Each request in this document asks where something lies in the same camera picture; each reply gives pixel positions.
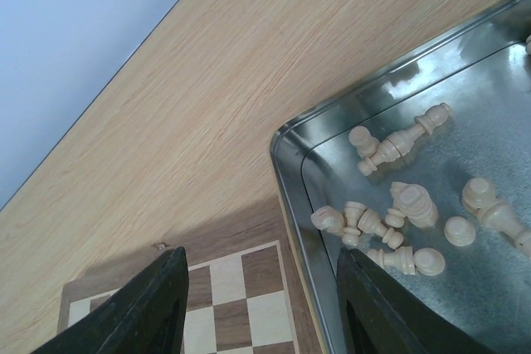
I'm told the light bishop chess piece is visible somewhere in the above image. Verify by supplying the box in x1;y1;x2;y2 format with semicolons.
358;103;451;176

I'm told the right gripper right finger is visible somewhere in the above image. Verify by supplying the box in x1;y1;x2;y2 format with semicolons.
336;248;492;354

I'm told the light pawn chess piece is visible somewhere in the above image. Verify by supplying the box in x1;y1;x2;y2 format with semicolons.
348;126;379;158

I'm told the light pawn lying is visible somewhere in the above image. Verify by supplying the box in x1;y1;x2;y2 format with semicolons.
367;246;446;276

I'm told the light king chess piece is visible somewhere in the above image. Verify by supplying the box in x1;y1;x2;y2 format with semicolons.
461;177;530;258

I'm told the light rook chess piece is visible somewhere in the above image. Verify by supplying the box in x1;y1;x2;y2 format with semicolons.
390;182;439;229

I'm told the wooden chess board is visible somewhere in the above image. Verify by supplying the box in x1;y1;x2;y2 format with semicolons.
57;197;324;353

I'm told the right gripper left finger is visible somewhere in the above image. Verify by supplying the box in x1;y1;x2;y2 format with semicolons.
34;247;189;353

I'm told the gold tin tray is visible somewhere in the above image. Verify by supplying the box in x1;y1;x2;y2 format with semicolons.
270;0;530;353

